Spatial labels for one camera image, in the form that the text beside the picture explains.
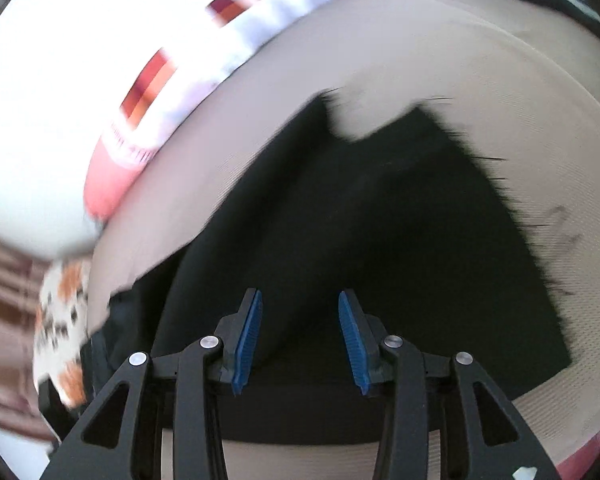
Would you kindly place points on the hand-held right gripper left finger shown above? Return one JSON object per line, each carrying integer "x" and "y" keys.
{"x": 245, "y": 345}

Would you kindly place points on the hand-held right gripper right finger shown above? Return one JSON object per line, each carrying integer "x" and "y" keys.
{"x": 352, "y": 340}

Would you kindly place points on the black pants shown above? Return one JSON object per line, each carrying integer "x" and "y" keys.
{"x": 355, "y": 210}

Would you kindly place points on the orange floral pillow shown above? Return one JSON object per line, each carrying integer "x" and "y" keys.
{"x": 60, "y": 300}

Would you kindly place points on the brown striped cloth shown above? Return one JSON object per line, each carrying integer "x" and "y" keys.
{"x": 5, "y": 310}

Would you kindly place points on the pink striped pillow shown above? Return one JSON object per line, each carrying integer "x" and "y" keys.
{"x": 147, "y": 87}

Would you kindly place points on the beige woven bed cover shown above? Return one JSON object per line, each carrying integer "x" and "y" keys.
{"x": 430, "y": 60}

